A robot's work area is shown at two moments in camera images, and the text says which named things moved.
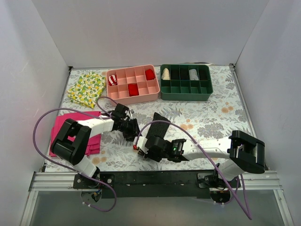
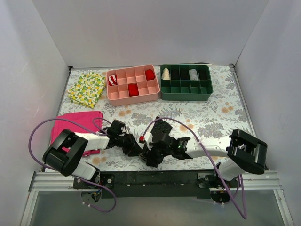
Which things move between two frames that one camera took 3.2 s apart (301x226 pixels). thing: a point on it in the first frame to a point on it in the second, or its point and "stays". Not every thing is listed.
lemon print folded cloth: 87,89 stays
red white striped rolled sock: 113,80 stays
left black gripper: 131,130 to 129,146
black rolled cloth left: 175,74 stays
